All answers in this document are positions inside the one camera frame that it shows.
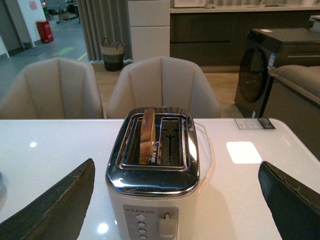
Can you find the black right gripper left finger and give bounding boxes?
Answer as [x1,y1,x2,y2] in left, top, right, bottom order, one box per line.
[0,158,95,240]

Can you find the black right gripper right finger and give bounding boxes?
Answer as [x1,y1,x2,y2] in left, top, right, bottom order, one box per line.
[258,161,320,240]

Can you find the slice of bread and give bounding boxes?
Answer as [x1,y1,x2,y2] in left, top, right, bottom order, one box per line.
[139,108,156,165]

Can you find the table label card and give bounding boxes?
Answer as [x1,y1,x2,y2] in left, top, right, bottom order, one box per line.
[234,118,275,130]

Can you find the beige chair left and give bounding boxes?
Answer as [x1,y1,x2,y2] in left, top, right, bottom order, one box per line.
[0,57,104,120]

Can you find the beige chair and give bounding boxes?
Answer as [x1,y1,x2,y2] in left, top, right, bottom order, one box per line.
[0,57,104,120]
[106,56,221,119]

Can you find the dark washing machine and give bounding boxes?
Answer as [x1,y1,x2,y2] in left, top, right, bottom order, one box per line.
[234,27,320,118]

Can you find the woven laundry basket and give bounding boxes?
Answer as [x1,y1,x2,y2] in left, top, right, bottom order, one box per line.
[100,37,125,72]

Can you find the beige chair right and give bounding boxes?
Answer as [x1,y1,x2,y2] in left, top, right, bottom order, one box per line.
[106,56,221,119]

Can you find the red box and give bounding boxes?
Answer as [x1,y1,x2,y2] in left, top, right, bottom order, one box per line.
[36,20,54,44]

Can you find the dark kitchen counter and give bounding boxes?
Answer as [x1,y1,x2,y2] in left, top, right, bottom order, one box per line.
[169,3,320,71]

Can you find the white tall cabinet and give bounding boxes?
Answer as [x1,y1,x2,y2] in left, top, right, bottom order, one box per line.
[127,0,170,62]

